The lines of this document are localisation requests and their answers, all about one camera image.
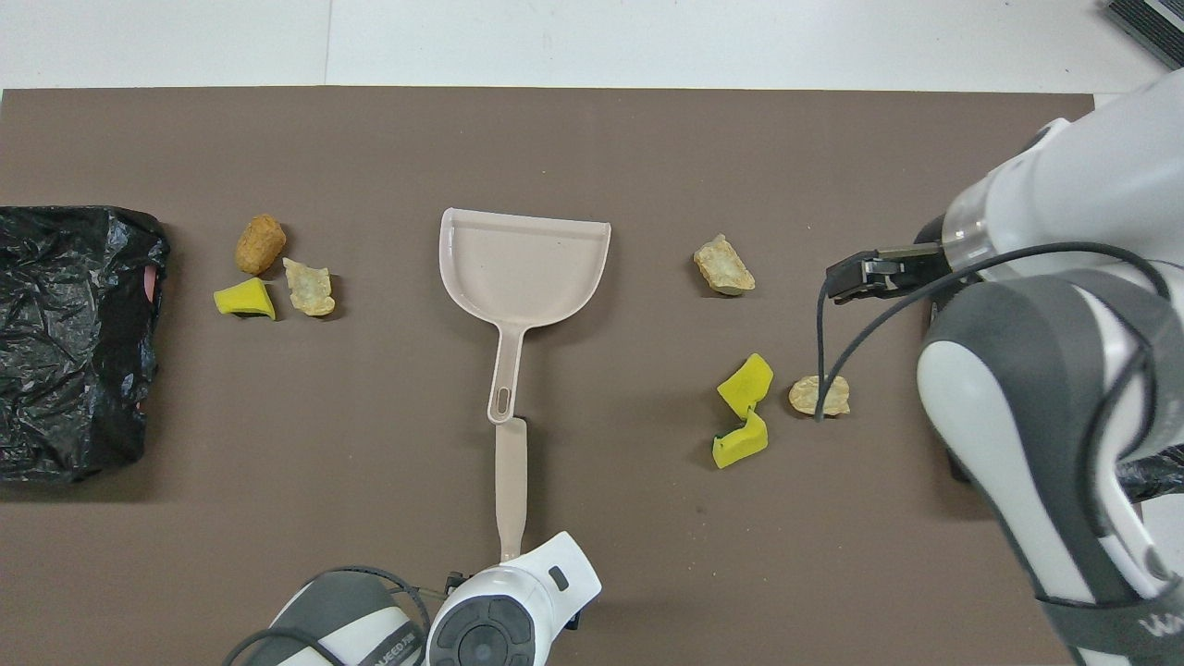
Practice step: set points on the beige plastic dustpan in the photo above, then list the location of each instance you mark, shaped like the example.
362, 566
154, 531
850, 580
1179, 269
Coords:
523, 273

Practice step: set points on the yellow sponge wedge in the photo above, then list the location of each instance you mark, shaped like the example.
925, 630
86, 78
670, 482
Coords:
242, 299

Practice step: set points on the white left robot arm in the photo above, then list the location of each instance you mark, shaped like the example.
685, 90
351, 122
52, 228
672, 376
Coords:
518, 601

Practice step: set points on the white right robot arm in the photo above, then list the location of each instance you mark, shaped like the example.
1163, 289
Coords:
1017, 416

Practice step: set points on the dark grey ribbed object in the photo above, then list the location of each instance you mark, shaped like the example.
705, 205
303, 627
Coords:
1152, 23

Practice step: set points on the yellow sponge with green edge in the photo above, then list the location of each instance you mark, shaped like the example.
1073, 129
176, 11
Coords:
740, 446

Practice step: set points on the round beige foam piece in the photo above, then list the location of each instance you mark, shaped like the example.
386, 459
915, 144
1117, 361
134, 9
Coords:
820, 395

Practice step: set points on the pale beige sponge chunk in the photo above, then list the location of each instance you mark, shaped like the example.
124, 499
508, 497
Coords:
308, 287

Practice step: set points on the curved yellow sponge piece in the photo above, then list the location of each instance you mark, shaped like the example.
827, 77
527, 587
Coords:
745, 384

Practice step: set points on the beige hand brush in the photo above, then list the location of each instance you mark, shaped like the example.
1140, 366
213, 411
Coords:
511, 481

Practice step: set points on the brown table mat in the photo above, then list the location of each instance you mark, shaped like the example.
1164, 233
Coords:
370, 518

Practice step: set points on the large beige sponge chunk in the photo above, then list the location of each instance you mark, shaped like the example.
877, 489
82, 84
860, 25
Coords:
724, 266

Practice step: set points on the orange-brown sponge lump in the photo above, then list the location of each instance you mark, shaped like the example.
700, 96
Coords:
260, 244

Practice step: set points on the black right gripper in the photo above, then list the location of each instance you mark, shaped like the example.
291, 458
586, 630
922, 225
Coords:
932, 254

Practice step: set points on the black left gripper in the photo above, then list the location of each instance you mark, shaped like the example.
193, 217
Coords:
454, 583

